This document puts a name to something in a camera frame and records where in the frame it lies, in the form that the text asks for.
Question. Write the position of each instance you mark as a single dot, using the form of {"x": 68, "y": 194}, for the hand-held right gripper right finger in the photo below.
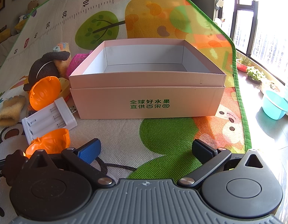
{"x": 202, "y": 151}

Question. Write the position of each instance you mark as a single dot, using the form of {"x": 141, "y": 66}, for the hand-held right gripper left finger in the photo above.
{"x": 90, "y": 151}

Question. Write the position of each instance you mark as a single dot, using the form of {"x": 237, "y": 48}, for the orange plastic shell half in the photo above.
{"x": 43, "y": 93}
{"x": 53, "y": 140}

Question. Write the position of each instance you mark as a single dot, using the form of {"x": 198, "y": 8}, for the white battery charger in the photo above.
{"x": 48, "y": 119}

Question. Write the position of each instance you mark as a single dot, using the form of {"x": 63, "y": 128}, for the yellow toy camera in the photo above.
{"x": 64, "y": 86}

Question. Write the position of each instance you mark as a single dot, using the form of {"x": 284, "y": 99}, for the pink cardboard box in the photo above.
{"x": 146, "y": 93}

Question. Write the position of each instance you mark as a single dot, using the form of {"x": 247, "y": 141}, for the pink plastic strainer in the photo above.
{"x": 76, "y": 61}

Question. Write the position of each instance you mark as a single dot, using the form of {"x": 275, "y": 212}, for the black plush toy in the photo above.
{"x": 46, "y": 67}

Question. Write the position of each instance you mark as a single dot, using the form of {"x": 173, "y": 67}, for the colourful cartoon play mat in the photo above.
{"x": 125, "y": 130}

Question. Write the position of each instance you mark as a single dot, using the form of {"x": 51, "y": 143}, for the dark lobed knob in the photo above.
{"x": 14, "y": 165}

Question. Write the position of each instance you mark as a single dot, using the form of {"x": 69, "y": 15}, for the teal plastic basin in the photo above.
{"x": 274, "y": 106}

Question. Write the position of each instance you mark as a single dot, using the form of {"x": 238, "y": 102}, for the tan fuzzy plush piece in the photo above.
{"x": 11, "y": 112}

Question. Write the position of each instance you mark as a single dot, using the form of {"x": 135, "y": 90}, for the leafy green potted plant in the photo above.
{"x": 254, "y": 74}

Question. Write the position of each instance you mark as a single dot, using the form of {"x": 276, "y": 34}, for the plant in red pot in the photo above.
{"x": 242, "y": 66}

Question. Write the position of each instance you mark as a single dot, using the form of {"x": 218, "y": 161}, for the small potted plant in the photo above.
{"x": 272, "y": 87}

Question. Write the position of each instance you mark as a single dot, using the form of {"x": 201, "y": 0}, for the grey covered sofa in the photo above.
{"x": 4, "y": 53}

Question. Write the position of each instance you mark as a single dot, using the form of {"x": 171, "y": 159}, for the yellow cushion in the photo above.
{"x": 19, "y": 25}
{"x": 1, "y": 36}

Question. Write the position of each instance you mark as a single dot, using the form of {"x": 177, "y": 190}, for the black window frame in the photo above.
{"x": 235, "y": 28}

